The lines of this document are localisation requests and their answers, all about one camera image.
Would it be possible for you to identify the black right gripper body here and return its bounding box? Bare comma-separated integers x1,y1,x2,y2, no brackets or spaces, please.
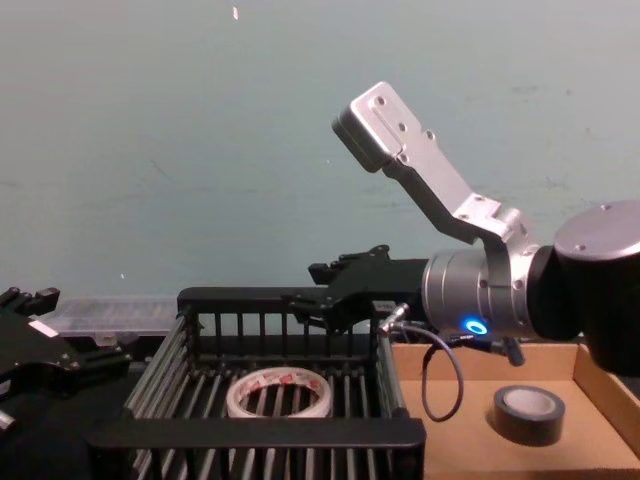
324,257,431,322

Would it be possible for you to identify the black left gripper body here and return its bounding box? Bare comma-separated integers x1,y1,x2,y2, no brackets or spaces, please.
0,309,85,399

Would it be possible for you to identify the clear plastic case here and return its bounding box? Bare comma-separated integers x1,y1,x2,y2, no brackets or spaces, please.
37,295,184,347

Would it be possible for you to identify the black table cloth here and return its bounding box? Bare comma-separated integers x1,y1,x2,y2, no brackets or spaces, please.
0,344,151,480

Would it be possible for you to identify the roll of white tape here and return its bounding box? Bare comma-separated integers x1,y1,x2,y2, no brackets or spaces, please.
224,367,332,419

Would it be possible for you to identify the black rack with steel bars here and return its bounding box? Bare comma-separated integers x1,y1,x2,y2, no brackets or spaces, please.
84,285,429,480

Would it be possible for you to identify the shallow brown cardboard tray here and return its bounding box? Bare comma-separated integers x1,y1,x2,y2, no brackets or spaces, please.
389,339,640,480

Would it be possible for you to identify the roll of silver tape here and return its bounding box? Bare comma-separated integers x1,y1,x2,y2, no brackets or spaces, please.
493,384,566,448

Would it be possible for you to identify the thin dark gripper cable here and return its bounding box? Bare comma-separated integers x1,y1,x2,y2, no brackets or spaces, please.
377,302,526,422

